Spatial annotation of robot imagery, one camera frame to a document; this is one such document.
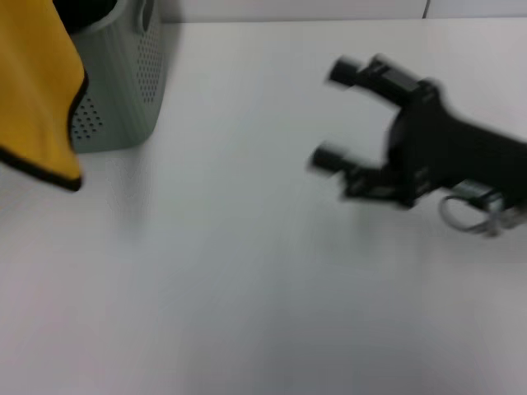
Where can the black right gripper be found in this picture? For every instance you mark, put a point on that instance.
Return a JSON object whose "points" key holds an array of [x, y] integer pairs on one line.
{"points": [[444, 152]]}

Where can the yellow and dark green towel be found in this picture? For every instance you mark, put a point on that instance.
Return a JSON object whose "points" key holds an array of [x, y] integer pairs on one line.
{"points": [[33, 82]]}

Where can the grey-green perforated storage basket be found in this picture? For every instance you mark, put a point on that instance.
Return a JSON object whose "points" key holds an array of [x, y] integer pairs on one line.
{"points": [[123, 82]]}

